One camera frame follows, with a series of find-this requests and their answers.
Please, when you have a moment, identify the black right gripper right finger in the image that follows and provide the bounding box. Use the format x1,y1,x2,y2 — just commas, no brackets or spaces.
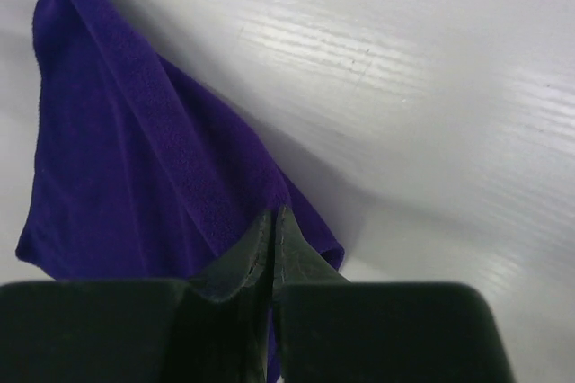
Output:
272,208,514,383

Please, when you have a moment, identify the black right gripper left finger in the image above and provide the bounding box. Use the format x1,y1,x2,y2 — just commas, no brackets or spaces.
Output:
1,212,273,382

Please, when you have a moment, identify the purple towel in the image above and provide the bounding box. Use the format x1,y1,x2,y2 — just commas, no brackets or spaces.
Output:
15,0,346,383

